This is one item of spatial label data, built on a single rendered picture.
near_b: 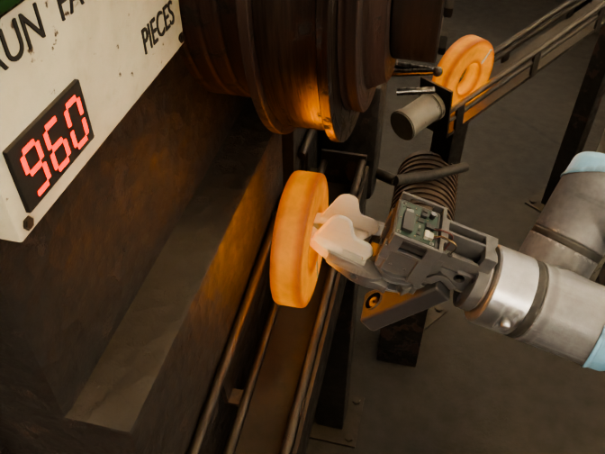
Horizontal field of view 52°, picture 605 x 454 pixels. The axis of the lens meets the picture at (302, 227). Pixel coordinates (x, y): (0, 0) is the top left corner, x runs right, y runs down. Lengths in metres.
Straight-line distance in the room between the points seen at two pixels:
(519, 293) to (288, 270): 0.24
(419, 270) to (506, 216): 1.42
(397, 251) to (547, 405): 1.05
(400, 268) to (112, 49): 0.37
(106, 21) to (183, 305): 0.26
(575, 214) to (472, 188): 1.33
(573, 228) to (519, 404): 0.86
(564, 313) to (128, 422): 0.44
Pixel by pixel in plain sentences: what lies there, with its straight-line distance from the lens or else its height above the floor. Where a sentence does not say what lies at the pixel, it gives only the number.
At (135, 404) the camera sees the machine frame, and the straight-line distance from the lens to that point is 0.54.
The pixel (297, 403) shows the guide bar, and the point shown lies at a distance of 0.74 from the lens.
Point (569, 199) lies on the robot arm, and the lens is 0.83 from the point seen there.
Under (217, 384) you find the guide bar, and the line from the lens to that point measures 0.70.
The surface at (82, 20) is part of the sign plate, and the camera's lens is 0.43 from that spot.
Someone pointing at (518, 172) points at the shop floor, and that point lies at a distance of 2.26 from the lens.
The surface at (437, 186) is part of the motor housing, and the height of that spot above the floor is 0.53.
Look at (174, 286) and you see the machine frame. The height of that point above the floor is 0.87.
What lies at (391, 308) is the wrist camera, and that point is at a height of 0.77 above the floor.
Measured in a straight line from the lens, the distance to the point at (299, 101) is 0.59.
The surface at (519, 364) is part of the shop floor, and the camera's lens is 1.69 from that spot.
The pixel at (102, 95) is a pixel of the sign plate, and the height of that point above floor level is 1.09.
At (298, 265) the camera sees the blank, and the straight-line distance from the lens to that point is 0.64.
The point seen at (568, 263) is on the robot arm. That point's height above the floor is 0.77.
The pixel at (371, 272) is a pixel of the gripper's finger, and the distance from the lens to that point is 0.67.
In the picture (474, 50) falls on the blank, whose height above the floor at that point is 0.76.
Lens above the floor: 1.32
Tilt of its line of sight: 43 degrees down
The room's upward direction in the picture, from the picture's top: straight up
